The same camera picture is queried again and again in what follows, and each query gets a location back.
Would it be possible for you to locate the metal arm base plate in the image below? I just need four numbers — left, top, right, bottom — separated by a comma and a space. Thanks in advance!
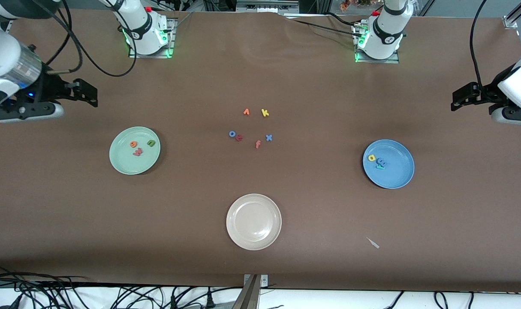
129, 17, 175, 59
354, 24, 400, 64

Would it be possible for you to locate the blue plate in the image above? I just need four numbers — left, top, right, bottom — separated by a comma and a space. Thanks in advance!
362, 139, 415, 190

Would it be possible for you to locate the grey metal stand bar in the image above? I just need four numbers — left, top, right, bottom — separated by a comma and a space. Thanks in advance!
232, 275, 261, 309

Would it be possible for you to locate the beige plate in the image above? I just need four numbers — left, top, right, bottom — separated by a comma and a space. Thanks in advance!
226, 194, 283, 251

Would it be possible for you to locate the metal table edge bracket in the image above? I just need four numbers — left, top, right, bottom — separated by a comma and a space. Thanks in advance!
243, 275, 268, 288

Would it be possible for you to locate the black floor cable tangle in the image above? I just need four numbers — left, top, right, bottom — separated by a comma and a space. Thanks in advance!
0, 264, 89, 309

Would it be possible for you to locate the long black arm cable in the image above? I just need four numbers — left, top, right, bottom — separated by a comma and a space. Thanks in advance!
61, 0, 137, 78

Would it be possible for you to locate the green plate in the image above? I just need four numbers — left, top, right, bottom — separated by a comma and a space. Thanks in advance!
109, 126, 161, 176

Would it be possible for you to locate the black cable on table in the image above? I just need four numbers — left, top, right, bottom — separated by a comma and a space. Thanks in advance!
286, 13, 364, 39
327, 12, 359, 27

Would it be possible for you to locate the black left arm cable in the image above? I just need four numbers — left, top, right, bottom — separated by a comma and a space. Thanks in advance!
469, 0, 488, 86

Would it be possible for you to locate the brown paper table cover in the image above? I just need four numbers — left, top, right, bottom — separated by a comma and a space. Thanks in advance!
0, 8, 521, 292

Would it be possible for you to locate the aluminium extrusion corner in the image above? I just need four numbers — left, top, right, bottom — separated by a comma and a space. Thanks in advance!
503, 0, 521, 30

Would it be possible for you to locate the aluminium frame piece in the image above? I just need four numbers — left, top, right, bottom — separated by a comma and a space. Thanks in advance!
237, 0, 299, 13

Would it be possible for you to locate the black cable with metal plug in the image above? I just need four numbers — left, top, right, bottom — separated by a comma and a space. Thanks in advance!
42, 0, 83, 75

